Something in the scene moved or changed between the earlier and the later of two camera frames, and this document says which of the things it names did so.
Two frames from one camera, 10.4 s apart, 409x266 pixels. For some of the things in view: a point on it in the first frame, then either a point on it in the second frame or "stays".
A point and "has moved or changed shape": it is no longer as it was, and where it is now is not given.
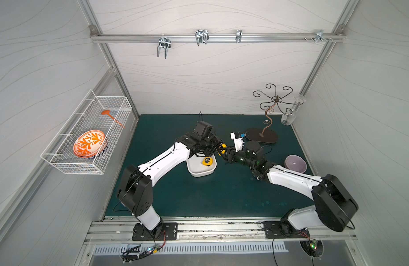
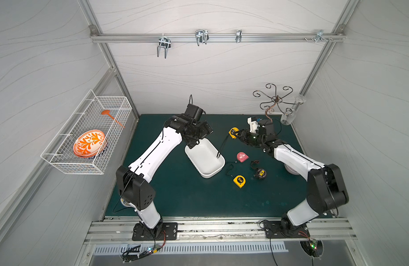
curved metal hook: [202, 36] stays
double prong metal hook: [164, 42] stays
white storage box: [196, 168] has moved or changed shape
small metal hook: [238, 37] stays
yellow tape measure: [223, 146] to [239, 180]
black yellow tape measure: [207, 161] has moved or changed shape
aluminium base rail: [111, 230] stays
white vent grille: [189, 249] stays
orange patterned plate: [90, 144] stays
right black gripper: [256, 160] to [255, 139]
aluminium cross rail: [338, 37] stays
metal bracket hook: [320, 36] stays
